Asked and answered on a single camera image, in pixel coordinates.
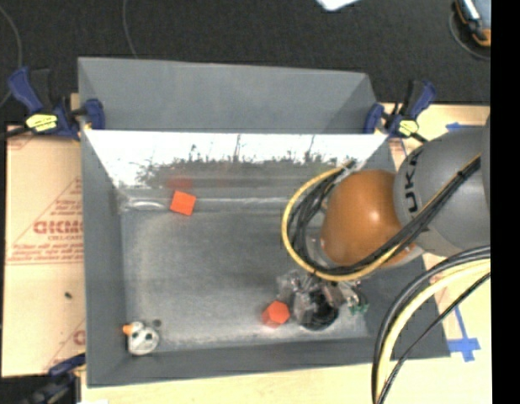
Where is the brown cardboard board red print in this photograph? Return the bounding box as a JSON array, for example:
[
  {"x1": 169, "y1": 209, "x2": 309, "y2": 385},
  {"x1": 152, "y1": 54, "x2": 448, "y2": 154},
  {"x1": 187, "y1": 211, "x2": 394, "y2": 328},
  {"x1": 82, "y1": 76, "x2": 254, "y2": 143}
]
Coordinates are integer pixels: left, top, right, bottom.
[{"x1": 0, "y1": 125, "x2": 88, "y2": 378}]

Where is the orange-red square block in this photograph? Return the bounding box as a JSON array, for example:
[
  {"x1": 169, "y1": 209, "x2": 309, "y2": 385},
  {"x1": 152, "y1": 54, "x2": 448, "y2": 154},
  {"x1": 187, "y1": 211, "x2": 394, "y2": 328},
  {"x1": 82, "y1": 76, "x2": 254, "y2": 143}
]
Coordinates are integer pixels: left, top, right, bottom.
[{"x1": 169, "y1": 189, "x2": 198, "y2": 217}]

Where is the white toy duck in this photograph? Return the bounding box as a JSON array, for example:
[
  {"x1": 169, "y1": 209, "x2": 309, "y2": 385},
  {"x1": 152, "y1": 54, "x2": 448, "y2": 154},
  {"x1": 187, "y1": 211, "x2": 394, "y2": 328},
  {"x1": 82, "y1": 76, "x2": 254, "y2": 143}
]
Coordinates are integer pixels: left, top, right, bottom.
[{"x1": 122, "y1": 320, "x2": 161, "y2": 356}]

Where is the black round object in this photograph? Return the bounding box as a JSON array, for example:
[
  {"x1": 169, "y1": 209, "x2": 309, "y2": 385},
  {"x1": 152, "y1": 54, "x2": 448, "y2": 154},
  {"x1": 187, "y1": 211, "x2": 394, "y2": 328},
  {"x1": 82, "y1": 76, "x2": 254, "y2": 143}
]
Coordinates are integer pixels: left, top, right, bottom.
[{"x1": 300, "y1": 290, "x2": 340, "y2": 332}]

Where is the orange-red hexagonal block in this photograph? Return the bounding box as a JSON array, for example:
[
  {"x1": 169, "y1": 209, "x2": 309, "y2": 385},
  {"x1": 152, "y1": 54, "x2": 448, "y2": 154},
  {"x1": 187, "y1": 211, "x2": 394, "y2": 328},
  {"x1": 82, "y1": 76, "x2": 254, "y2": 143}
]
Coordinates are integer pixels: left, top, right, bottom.
[{"x1": 261, "y1": 300, "x2": 291, "y2": 327}]

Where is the grey metal bin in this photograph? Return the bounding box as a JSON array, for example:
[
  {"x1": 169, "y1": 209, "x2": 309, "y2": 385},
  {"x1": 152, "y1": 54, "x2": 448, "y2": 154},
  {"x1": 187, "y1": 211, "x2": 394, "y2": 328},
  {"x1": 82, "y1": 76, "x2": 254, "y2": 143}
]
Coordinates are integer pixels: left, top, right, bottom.
[{"x1": 77, "y1": 56, "x2": 451, "y2": 386}]

